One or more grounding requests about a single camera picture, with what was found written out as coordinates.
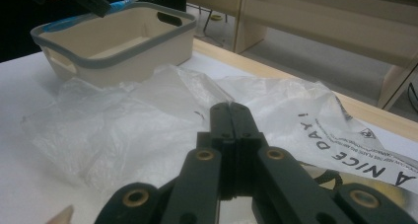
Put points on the clear plastic bag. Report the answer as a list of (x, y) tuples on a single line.
[(131, 125)]

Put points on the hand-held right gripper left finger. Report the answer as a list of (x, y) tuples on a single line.
[(225, 135)]

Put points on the beige basket with grey rim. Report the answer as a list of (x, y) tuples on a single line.
[(131, 66)]

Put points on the wooden shelf bench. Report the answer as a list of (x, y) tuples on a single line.
[(328, 26)]

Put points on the white table sheet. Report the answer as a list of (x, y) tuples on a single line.
[(19, 92)]

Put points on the black curtain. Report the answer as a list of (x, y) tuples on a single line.
[(19, 26)]

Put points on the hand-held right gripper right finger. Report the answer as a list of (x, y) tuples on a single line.
[(244, 141)]

